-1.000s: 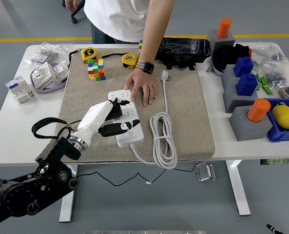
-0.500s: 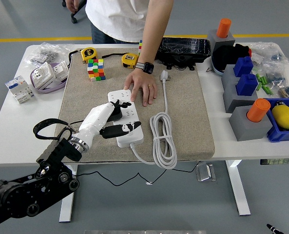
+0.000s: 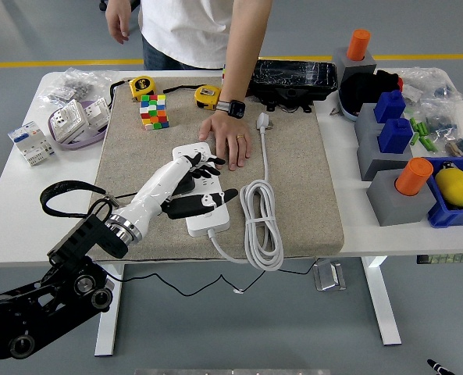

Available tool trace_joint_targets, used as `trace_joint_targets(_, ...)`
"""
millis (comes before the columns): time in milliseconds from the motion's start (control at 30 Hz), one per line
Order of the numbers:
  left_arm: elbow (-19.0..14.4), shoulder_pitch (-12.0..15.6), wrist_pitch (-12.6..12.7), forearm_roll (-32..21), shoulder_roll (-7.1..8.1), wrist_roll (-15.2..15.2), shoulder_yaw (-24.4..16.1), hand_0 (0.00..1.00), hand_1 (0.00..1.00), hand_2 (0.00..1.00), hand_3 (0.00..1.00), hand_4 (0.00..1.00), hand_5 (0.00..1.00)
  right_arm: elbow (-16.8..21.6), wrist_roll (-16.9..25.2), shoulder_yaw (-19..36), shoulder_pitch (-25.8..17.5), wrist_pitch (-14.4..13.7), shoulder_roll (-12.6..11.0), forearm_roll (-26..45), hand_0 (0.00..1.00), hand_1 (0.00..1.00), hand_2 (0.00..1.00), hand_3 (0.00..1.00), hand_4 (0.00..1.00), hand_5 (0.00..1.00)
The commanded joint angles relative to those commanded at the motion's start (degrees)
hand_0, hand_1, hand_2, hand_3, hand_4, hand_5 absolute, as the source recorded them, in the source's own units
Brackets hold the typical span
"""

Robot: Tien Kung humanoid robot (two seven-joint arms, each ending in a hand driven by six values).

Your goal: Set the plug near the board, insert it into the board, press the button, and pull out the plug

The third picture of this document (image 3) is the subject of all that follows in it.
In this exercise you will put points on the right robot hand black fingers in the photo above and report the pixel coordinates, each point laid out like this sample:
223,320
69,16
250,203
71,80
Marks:
436,368

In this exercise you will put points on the person's left hand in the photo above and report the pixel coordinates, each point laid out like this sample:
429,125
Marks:
231,136

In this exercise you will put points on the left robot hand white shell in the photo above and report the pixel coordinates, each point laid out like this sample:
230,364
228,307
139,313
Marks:
157,195

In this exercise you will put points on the person's right hand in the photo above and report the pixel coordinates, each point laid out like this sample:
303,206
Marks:
118,21

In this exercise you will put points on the white power strip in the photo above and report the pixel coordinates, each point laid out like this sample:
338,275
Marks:
215,226

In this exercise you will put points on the person's left forearm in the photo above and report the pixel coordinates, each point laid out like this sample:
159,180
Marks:
243,58

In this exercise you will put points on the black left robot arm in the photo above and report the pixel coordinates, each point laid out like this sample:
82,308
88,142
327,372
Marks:
20,312

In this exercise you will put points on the black office chair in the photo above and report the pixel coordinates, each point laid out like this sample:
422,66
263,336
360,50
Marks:
103,4

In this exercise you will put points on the black smartwatch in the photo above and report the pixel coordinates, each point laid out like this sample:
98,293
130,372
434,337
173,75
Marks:
235,108

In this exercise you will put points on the yellow tape measure silver clip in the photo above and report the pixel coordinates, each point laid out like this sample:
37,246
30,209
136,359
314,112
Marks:
207,97

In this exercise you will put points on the yellow tape measure black label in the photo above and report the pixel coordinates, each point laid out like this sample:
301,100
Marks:
142,86

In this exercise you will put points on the person's torso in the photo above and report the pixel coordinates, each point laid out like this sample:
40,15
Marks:
188,27

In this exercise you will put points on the clear bag of grey screws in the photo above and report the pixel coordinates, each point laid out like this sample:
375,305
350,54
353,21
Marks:
75,84

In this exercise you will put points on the white table leg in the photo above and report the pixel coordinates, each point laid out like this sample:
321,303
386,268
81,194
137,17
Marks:
112,312
383,308

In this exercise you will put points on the grey-brown mat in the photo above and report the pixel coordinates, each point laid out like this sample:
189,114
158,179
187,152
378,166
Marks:
301,176

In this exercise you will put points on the black box wrapped in film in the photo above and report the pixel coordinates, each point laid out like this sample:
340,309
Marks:
293,76

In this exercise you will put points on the purple tray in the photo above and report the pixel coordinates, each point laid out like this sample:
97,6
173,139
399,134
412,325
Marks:
79,145

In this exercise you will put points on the table height control panel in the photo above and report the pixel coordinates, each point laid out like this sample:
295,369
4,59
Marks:
446,258

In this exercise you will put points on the light blue dish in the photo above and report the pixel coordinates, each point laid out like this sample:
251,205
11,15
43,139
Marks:
348,112

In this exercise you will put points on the grey peg block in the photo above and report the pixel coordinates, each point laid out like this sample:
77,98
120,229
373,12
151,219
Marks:
362,71
365,117
391,207
371,160

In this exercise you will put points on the white circuit breaker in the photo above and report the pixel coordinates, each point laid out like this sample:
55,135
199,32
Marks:
30,140

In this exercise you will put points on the black cloth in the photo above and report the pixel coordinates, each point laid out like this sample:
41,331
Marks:
364,90

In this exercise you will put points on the blue plastic bin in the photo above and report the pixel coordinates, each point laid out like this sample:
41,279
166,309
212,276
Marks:
449,218

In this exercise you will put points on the orange cylinder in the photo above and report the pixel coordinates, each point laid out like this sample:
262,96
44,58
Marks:
414,176
358,43

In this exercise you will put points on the blue square peg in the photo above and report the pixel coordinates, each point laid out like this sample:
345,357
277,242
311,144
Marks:
389,107
395,136

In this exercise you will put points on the small red object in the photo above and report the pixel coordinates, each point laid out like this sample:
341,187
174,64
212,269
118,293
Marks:
399,83

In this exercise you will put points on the yellow lemon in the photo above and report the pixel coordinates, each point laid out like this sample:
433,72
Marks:
453,187

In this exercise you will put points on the black penguin toy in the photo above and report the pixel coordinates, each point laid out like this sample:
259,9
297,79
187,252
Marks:
446,166

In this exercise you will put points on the clear plastic bag of parts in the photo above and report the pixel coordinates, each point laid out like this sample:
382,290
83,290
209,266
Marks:
430,80

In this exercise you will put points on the clear bag of blue parts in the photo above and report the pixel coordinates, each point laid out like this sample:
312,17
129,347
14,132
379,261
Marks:
442,121

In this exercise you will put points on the white wall socket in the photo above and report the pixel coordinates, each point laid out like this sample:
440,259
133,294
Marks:
65,119
96,111

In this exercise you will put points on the silver metal bracket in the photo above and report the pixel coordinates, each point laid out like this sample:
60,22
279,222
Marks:
328,277

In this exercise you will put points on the green wall anchor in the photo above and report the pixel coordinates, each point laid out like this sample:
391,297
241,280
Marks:
424,129
419,128
415,138
413,124
430,145

